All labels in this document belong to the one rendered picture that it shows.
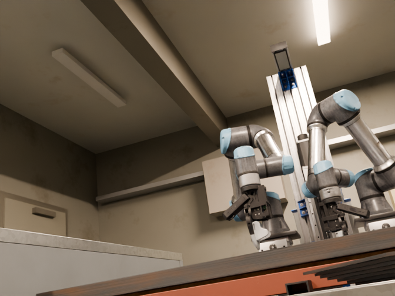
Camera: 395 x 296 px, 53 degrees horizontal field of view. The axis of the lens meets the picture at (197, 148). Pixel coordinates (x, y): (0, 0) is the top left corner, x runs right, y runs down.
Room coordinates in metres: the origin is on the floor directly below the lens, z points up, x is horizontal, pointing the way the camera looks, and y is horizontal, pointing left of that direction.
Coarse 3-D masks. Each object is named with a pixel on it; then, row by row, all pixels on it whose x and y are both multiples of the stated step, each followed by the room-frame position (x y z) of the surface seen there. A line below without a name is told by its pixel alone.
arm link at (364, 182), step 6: (372, 168) 1.90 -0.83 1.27; (360, 174) 1.91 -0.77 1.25; (366, 174) 1.89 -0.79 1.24; (372, 174) 1.87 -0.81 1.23; (360, 180) 1.91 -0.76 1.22; (366, 180) 1.89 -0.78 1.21; (372, 180) 1.87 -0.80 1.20; (360, 186) 1.92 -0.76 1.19; (366, 186) 1.90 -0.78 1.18; (372, 186) 1.88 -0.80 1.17; (378, 186) 1.86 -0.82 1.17; (360, 192) 1.93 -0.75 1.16; (366, 192) 1.91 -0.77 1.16; (372, 192) 1.89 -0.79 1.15; (378, 192) 1.89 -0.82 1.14; (360, 198) 1.94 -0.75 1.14
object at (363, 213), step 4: (340, 204) 1.50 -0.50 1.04; (344, 204) 1.49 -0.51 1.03; (340, 208) 1.50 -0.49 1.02; (344, 208) 1.49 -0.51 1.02; (348, 208) 1.49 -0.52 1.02; (352, 208) 1.48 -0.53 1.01; (356, 208) 1.48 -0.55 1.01; (360, 208) 1.47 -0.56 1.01; (364, 208) 1.48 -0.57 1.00; (344, 212) 1.53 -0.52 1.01; (348, 212) 1.50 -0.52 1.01; (352, 212) 1.48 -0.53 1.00; (356, 212) 1.48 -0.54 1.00; (360, 212) 1.47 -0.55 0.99; (364, 212) 1.47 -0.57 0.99; (368, 212) 1.47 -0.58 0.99; (360, 216) 1.49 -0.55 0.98; (364, 216) 1.47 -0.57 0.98; (368, 216) 1.47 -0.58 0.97
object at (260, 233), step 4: (256, 224) 1.35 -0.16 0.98; (256, 228) 1.35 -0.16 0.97; (260, 228) 1.35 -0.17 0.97; (264, 228) 1.35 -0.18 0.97; (256, 232) 1.36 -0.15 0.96; (260, 232) 1.35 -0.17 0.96; (264, 232) 1.35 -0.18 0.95; (252, 236) 1.35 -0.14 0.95; (256, 236) 1.36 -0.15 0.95; (260, 236) 1.35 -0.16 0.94; (264, 236) 1.35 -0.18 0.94; (252, 240) 1.36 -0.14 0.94; (256, 240) 1.36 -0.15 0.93; (256, 244) 1.36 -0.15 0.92
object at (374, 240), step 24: (336, 240) 0.94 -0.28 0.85; (360, 240) 0.92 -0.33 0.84; (384, 240) 0.90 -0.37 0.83; (216, 264) 1.04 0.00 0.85; (240, 264) 1.02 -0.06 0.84; (264, 264) 1.00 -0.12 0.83; (288, 264) 0.98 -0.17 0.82; (72, 288) 1.20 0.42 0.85; (96, 288) 1.17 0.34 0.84; (120, 288) 1.14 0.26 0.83; (144, 288) 1.12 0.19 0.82
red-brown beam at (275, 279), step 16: (352, 256) 0.95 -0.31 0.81; (368, 256) 0.94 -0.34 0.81; (256, 272) 1.04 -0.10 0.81; (272, 272) 1.02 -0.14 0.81; (288, 272) 0.98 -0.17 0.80; (160, 288) 1.13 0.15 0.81; (176, 288) 1.11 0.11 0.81; (192, 288) 1.07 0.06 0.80; (208, 288) 1.05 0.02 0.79; (224, 288) 1.04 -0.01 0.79; (240, 288) 1.02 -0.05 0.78; (256, 288) 1.01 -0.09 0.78; (272, 288) 0.99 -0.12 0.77; (304, 288) 0.97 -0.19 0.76
